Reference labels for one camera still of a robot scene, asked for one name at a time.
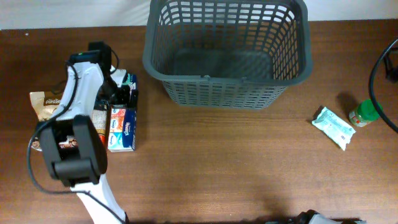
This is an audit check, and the orange red pasta packet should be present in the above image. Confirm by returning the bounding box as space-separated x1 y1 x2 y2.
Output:
91 106 108 146

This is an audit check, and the Kleenex tissue multipack box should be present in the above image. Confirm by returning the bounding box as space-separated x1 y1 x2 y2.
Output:
108 73 139 152

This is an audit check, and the beige breadcrumb bag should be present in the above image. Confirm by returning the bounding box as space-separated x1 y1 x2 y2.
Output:
29 91 68 152

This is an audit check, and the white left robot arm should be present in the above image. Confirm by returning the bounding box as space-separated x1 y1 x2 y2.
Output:
28 41 131 223

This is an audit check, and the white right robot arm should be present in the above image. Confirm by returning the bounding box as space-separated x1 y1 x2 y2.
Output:
291 210 367 224

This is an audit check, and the grey plastic basket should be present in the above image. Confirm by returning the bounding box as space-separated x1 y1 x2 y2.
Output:
142 0 313 110

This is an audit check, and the green lid jar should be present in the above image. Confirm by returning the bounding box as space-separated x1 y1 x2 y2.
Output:
349 99 380 127

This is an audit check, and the light green wipes packet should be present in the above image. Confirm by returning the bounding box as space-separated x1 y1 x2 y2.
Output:
312 107 356 151

